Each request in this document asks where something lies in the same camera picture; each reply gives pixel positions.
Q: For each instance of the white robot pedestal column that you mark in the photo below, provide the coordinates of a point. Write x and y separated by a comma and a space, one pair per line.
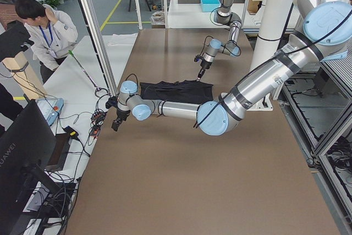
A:
275, 15

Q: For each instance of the blue teach pendant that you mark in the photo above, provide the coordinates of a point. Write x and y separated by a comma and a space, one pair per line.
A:
50, 108

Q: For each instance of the cardboard box stand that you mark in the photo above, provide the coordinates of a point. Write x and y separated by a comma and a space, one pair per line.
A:
14, 42

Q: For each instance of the black Huawei monitor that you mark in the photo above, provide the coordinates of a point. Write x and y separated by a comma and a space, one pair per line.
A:
26, 148

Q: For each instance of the seated person in hoodie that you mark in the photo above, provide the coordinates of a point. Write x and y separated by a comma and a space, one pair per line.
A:
52, 32

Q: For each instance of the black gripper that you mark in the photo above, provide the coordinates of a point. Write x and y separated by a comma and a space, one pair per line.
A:
203, 66
120, 114

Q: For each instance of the red grey power strip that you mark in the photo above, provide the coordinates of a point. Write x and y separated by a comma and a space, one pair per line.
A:
97, 120

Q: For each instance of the blue plastic bin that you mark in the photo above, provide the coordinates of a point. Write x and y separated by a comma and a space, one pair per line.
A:
209, 5

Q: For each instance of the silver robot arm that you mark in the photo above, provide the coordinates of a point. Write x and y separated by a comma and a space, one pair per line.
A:
322, 33
223, 16

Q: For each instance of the metal grabber tool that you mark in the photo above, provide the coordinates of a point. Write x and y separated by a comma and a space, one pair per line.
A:
97, 88

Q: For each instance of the aluminium frame post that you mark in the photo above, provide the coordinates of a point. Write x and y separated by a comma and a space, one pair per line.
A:
93, 28

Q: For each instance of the black printed t-shirt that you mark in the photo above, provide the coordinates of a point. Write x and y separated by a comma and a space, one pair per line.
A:
187, 91

